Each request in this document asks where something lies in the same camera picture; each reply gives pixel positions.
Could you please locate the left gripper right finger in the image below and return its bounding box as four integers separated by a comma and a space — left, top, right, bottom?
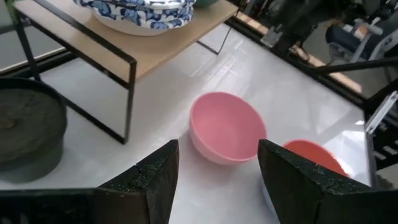
257, 139, 398, 224

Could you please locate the orange plastic bowl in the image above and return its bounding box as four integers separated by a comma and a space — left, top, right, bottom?
282, 139, 349, 178

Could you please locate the black metal table frame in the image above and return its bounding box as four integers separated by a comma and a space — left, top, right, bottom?
0, 12, 398, 187

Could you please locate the blue floral paper bowl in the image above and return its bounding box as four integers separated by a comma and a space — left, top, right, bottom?
136, 0, 195, 10
73, 0, 197, 19
90, 7, 194, 37

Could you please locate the grey floor device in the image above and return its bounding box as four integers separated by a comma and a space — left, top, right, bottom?
325, 17, 398, 62

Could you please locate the green plastic bowl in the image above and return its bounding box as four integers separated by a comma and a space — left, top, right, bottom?
192, 0, 220, 9

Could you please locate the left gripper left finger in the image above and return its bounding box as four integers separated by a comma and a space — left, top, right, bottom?
93, 139, 180, 224

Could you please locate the green plant in black pot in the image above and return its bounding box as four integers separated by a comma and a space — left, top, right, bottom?
0, 77, 68, 184

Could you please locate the pink plastic bowl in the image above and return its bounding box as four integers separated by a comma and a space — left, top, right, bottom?
188, 91, 267, 166

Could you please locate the wooden shelf with black frame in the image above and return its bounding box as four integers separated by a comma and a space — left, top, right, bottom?
6, 0, 239, 146

